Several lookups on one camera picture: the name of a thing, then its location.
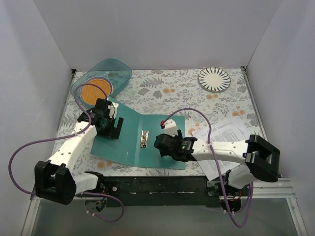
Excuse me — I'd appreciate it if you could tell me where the printed paper sheet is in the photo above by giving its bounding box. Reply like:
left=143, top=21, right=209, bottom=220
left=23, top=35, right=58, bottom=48
left=192, top=116, right=250, bottom=181

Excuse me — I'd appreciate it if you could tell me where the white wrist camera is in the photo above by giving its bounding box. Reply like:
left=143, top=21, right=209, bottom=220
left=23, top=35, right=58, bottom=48
left=160, top=118, right=178, bottom=137
left=108, top=102, right=119, bottom=119

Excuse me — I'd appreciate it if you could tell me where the orange woven coaster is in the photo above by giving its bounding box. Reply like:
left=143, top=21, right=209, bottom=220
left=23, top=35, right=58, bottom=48
left=80, top=77, right=114, bottom=106

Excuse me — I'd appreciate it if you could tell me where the teal transparent plastic container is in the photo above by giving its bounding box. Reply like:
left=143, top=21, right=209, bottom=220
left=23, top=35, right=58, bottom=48
left=70, top=59, right=132, bottom=107

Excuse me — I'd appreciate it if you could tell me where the floral tablecloth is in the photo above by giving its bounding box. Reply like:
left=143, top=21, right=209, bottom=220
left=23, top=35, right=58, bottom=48
left=73, top=68, right=263, bottom=176

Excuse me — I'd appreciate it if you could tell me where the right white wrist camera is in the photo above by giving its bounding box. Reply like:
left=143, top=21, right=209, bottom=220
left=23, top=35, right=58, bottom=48
left=160, top=118, right=178, bottom=137

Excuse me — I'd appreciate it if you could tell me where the teal plastic folder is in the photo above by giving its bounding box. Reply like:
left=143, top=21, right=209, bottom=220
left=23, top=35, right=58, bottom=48
left=91, top=97, right=186, bottom=170

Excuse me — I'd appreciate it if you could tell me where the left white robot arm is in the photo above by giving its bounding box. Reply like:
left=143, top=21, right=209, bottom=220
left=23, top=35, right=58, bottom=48
left=34, top=98, right=124, bottom=205

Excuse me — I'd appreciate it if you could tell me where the purple cable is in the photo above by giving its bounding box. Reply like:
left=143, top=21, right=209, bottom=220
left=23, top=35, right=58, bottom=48
left=163, top=108, right=254, bottom=228
left=8, top=83, right=125, bottom=223

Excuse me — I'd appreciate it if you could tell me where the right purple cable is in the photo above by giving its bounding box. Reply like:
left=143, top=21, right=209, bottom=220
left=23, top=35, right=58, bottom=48
left=163, top=108, right=254, bottom=228

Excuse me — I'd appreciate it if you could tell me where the striped white ceramic plate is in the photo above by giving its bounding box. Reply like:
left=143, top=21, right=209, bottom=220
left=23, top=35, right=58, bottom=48
left=198, top=67, right=231, bottom=92

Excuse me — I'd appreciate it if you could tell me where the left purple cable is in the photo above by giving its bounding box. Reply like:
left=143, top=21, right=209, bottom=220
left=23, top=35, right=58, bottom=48
left=8, top=83, right=125, bottom=223

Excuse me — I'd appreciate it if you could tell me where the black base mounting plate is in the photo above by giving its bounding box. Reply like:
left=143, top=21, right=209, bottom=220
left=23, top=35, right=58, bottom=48
left=92, top=176, right=226, bottom=210

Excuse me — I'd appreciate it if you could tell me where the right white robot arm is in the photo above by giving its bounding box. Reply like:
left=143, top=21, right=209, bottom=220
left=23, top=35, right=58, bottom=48
left=154, top=134, right=281, bottom=196

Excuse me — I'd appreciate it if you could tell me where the metal folder clip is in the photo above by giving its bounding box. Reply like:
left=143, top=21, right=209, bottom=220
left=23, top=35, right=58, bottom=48
left=140, top=130, right=149, bottom=148

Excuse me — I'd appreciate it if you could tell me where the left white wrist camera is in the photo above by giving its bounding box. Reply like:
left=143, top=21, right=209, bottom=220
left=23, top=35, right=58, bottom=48
left=108, top=102, right=119, bottom=119

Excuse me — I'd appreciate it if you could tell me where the aluminium frame rail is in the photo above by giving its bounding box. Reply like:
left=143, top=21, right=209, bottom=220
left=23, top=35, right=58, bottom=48
left=253, top=178, right=296, bottom=199

